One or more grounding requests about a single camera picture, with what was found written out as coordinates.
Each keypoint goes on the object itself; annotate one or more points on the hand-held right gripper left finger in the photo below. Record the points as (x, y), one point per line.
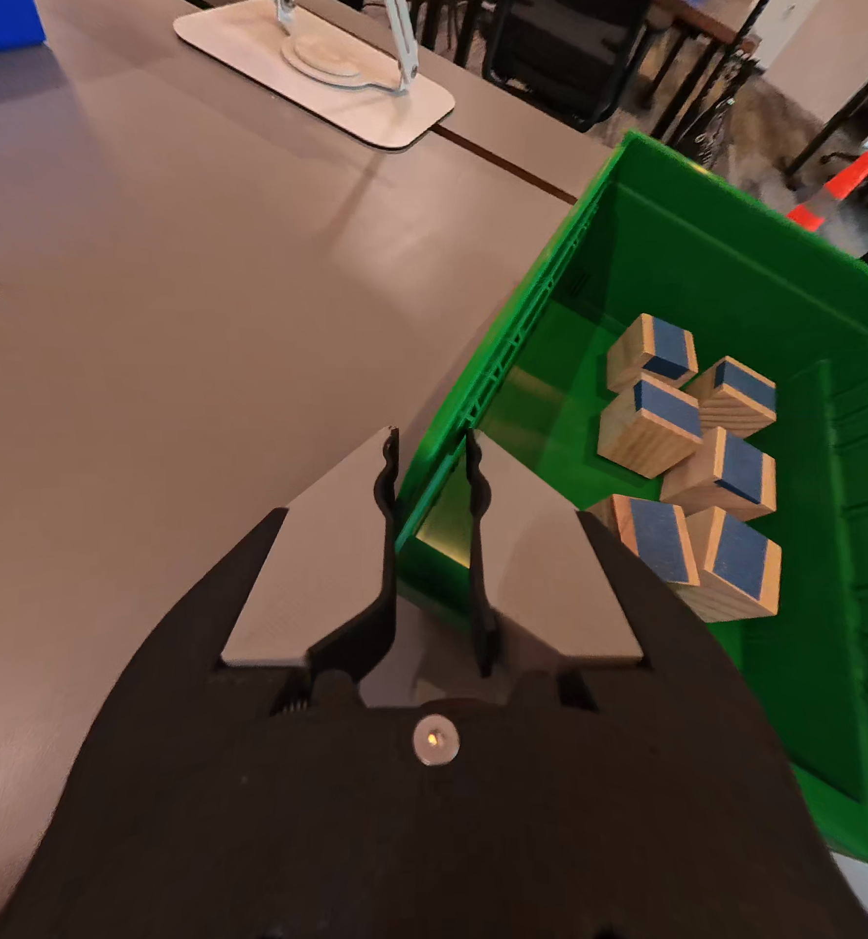
(309, 587)

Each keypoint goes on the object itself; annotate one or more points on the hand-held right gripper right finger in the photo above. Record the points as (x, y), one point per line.
(559, 587)

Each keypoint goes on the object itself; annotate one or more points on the green plastic bin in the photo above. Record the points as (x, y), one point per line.
(698, 257)

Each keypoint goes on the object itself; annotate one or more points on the blue plastic bin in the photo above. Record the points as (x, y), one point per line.
(1, 22)

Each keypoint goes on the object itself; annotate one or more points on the orange traffic cone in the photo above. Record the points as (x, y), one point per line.
(841, 183)

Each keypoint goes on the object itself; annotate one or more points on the black office chair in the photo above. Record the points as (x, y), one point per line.
(559, 59)

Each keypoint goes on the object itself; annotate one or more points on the white document stand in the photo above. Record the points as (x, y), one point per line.
(243, 37)

